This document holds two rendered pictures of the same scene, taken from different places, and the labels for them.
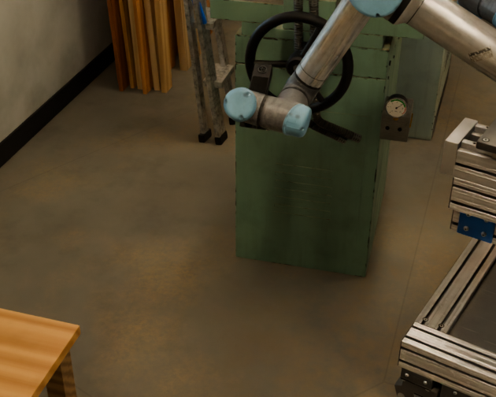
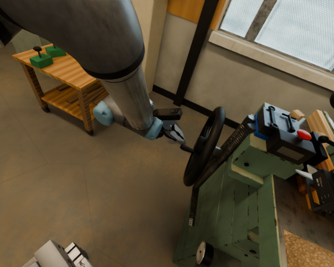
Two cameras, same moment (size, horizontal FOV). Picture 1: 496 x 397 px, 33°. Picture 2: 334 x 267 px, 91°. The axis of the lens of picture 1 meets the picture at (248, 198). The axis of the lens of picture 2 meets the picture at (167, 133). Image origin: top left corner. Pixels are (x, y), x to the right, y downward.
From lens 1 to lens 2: 201 cm
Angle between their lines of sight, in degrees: 62
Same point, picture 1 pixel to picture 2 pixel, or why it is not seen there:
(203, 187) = not seen: hidden behind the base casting
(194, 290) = (170, 177)
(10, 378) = (65, 73)
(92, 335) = (152, 144)
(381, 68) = (237, 236)
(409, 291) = not seen: outside the picture
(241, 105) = not seen: hidden behind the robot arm
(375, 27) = (263, 213)
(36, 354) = (72, 79)
